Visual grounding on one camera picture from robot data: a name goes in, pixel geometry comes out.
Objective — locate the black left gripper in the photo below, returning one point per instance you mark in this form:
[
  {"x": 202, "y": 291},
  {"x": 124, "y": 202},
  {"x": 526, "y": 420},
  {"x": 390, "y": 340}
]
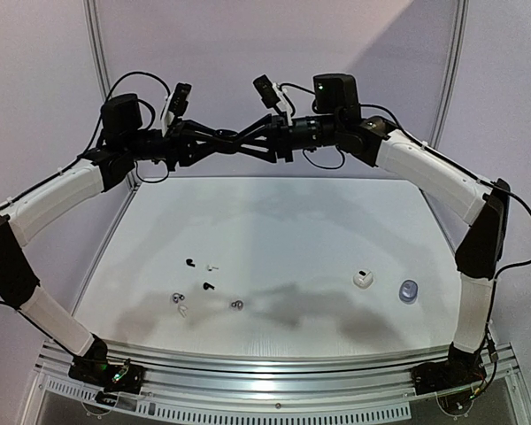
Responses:
[{"x": 180, "y": 141}]

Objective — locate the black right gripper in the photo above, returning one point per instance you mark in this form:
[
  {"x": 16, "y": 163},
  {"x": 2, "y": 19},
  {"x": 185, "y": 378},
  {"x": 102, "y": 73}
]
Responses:
[{"x": 282, "y": 142}]

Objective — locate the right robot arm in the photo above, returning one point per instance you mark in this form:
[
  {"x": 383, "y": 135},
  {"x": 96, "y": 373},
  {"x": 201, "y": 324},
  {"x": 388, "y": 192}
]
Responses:
[{"x": 383, "y": 143}]

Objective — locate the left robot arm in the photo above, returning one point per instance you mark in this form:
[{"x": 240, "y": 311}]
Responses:
[{"x": 123, "y": 141}]

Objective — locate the white charging case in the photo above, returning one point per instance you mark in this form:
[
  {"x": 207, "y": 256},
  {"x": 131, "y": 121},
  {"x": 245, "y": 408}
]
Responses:
[{"x": 363, "y": 279}]

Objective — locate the translucent blue charging case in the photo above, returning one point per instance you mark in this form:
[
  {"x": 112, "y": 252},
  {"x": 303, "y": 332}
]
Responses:
[{"x": 408, "y": 291}]

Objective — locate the white earbud near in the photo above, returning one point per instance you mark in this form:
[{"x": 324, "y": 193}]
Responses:
[{"x": 182, "y": 309}]

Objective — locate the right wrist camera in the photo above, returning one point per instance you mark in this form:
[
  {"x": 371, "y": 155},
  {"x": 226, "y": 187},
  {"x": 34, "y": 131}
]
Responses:
[{"x": 273, "y": 97}]

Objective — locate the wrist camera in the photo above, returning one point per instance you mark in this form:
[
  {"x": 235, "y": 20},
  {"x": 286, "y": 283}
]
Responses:
[
  {"x": 175, "y": 106},
  {"x": 273, "y": 97}
]

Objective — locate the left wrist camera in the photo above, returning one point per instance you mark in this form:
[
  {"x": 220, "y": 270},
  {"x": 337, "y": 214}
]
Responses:
[{"x": 175, "y": 106}]

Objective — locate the left aluminium corner post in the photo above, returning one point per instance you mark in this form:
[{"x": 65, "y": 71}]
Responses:
[{"x": 92, "y": 18}]

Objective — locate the aluminium corner post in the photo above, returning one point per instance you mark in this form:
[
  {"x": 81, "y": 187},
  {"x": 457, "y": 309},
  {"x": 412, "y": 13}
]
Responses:
[
  {"x": 92, "y": 18},
  {"x": 451, "y": 71}
]

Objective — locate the right aluminium corner post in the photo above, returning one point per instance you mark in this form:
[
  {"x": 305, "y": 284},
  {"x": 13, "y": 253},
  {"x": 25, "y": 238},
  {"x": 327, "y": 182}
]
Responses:
[{"x": 451, "y": 71}]

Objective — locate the aluminium front rail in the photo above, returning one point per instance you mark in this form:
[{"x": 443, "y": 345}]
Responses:
[{"x": 183, "y": 378}]

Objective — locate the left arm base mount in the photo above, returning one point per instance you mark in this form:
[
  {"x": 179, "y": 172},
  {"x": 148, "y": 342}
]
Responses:
[{"x": 113, "y": 379}]

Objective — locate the perforated white cable tray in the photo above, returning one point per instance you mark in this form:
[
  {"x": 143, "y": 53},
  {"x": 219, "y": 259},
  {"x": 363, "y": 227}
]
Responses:
[{"x": 68, "y": 403}]

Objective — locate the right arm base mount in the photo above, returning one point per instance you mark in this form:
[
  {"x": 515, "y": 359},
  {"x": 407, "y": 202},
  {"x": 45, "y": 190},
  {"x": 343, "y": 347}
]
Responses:
[{"x": 459, "y": 369}]

